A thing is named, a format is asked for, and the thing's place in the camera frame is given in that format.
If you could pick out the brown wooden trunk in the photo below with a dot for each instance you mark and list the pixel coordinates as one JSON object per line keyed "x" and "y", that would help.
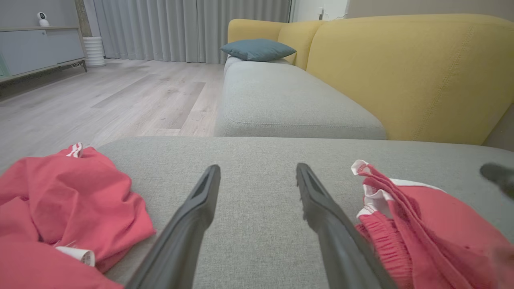
{"x": 83, "y": 18}

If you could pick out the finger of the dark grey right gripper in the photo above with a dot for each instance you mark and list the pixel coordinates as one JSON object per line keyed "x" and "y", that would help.
{"x": 500, "y": 174}

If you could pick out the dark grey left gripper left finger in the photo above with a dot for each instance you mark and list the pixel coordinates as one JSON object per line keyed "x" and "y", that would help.
{"x": 188, "y": 224}

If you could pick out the small yellow sofa back cushion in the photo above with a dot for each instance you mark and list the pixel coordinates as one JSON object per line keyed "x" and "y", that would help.
{"x": 299, "y": 40}
{"x": 253, "y": 29}

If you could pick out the red shorts with white trim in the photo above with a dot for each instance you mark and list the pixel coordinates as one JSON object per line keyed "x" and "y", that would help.
{"x": 441, "y": 224}

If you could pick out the grey sofa seat cushion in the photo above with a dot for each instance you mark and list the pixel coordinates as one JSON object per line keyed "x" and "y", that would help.
{"x": 281, "y": 100}

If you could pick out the grey low cabinet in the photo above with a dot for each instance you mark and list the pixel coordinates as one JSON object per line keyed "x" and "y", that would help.
{"x": 36, "y": 50}

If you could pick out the white ribbed floor vase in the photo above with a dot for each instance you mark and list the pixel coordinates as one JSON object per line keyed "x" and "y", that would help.
{"x": 94, "y": 52}

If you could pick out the white security camera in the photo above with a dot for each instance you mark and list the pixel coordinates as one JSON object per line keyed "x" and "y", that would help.
{"x": 42, "y": 19}

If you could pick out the grey pleated curtain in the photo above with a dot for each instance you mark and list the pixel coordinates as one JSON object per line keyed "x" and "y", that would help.
{"x": 180, "y": 28}

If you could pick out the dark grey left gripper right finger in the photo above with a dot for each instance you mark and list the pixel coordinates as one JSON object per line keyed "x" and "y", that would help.
{"x": 333, "y": 233}

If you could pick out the large yellow sofa back cushion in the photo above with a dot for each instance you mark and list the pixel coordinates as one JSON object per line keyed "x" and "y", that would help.
{"x": 421, "y": 76}

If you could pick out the blue throw pillow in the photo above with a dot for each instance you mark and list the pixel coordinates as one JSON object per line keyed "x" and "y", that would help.
{"x": 257, "y": 50}

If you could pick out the red shirt with white stripes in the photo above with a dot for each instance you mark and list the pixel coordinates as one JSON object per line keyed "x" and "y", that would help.
{"x": 68, "y": 192}

